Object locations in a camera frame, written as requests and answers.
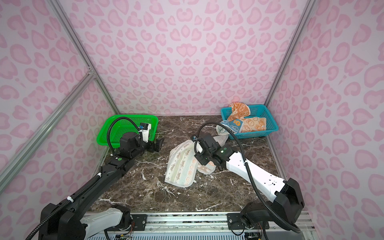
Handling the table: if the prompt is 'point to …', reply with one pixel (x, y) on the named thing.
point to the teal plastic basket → (255, 111)
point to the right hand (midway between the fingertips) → (202, 152)
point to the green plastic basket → (119, 127)
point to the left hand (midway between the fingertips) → (156, 134)
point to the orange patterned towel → (240, 111)
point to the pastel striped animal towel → (182, 165)
